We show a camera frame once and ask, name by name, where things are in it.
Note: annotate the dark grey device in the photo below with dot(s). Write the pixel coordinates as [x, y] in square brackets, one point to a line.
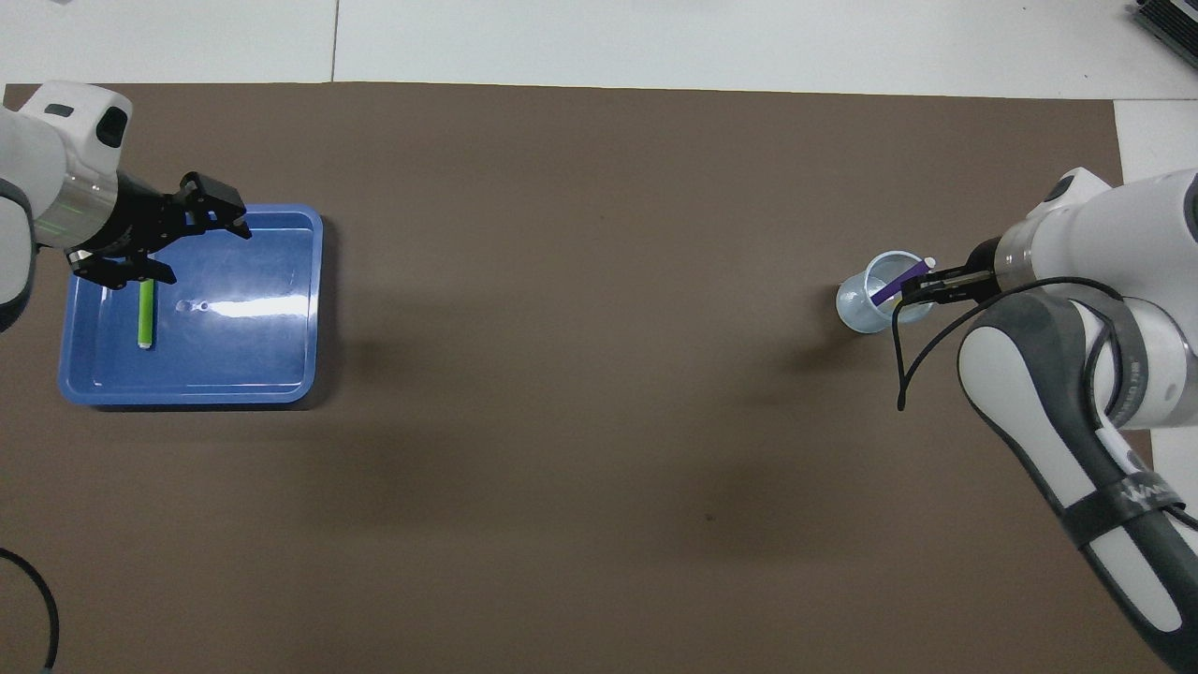
[1170, 26]

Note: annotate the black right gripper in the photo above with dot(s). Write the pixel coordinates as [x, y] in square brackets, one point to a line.
[983, 271]

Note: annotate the translucent plastic cup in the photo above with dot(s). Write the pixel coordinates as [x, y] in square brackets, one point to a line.
[854, 309]

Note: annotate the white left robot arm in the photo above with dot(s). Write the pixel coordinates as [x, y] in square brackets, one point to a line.
[37, 168]

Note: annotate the purple pen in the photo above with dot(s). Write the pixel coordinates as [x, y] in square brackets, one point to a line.
[894, 285]

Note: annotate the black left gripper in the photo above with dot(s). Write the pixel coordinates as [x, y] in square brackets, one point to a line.
[136, 225]

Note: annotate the brown table mat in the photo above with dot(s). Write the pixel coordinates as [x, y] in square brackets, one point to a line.
[599, 421]

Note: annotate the green pen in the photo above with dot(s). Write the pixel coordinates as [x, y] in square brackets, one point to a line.
[146, 318]

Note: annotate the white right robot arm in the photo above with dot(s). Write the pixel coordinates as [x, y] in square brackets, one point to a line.
[1076, 374]

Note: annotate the blue plastic tray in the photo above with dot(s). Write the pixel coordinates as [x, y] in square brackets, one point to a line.
[262, 365]

